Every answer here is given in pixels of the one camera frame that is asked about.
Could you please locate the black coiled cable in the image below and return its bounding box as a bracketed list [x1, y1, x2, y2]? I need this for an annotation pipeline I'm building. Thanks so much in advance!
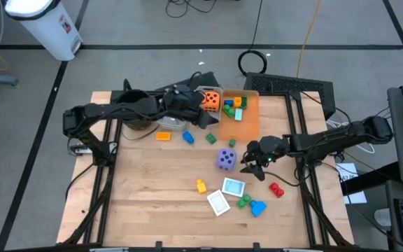
[237, 0, 269, 77]

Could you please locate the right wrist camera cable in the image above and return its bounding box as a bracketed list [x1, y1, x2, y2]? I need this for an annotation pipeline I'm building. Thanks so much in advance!
[264, 170, 302, 187]

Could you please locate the white paper sheet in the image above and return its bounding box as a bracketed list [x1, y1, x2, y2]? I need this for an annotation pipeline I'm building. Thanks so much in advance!
[343, 190, 367, 205]
[334, 162, 360, 183]

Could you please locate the thin black table cable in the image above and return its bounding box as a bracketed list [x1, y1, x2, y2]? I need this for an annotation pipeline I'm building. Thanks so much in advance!
[121, 122, 161, 142]

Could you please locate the white trash can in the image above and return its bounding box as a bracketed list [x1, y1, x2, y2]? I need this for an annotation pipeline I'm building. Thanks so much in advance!
[4, 0, 84, 62]

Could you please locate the black floor cable tangle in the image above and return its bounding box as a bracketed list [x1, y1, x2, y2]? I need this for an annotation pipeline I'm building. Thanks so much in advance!
[165, 0, 220, 18]

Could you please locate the orange foam die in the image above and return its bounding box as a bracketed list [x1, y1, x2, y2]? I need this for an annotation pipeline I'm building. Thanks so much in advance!
[201, 91, 221, 113]

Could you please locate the black aluminium table frame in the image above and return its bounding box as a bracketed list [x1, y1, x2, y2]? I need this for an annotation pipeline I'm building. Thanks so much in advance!
[0, 89, 398, 252]

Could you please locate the yellow cable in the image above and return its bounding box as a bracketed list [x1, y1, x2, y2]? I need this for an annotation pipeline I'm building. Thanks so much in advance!
[295, 0, 323, 78]

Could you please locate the black jack-o-lantern bucket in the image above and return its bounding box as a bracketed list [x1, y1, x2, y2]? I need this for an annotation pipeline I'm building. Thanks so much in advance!
[115, 90, 153, 131]

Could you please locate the red toy block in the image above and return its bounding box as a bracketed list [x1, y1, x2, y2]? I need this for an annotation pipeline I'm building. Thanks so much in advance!
[268, 182, 285, 199]

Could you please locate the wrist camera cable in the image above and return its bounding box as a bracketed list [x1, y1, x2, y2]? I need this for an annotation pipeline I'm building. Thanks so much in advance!
[264, 170, 302, 187]
[187, 71, 203, 89]

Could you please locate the white playing card deck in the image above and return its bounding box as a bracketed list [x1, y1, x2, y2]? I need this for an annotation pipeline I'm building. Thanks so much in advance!
[206, 189, 232, 217]

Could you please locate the purple foam die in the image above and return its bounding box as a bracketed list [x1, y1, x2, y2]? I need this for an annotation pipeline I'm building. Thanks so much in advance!
[216, 148, 238, 172]

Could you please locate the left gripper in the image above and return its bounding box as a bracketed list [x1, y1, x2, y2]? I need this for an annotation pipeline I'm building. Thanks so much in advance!
[161, 83, 220, 130]

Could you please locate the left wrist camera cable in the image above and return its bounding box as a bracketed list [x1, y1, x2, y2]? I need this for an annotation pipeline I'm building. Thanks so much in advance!
[187, 71, 203, 89]

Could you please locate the black wedge-shaped cover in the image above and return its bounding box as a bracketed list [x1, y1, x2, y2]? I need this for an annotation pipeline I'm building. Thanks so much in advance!
[159, 71, 220, 92]

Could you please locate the teal framed card deck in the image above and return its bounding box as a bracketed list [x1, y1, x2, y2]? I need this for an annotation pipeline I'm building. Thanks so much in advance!
[221, 177, 246, 198]

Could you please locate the large blue toy block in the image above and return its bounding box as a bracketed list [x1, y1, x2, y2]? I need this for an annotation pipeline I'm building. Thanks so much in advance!
[249, 199, 268, 218]

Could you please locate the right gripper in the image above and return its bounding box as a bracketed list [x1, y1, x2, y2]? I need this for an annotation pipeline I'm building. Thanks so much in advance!
[239, 135, 290, 182]

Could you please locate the orange plastic bin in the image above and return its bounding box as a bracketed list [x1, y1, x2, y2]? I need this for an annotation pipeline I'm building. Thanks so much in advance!
[220, 89, 261, 141]

